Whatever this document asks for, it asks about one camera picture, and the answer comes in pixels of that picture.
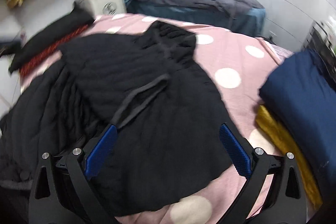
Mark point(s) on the grey blue bedding pile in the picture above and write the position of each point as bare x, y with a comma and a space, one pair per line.
245, 17

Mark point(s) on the folded navy blue garment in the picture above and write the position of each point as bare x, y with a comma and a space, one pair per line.
301, 93

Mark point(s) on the black wire rack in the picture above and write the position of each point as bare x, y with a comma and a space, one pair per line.
317, 39

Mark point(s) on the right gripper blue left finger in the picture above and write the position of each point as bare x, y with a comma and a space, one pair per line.
61, 192

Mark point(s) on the folded red patterned garment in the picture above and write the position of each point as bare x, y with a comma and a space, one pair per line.
30, 65

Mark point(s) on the folded black garment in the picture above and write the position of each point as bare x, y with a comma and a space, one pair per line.
52, 33

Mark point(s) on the black quilted coat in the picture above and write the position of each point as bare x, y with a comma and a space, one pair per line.
166, 109

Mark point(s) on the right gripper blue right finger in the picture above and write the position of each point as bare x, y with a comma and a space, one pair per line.
285, 201

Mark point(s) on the folded golden yellow garment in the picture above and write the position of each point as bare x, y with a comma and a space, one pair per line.
284, 142

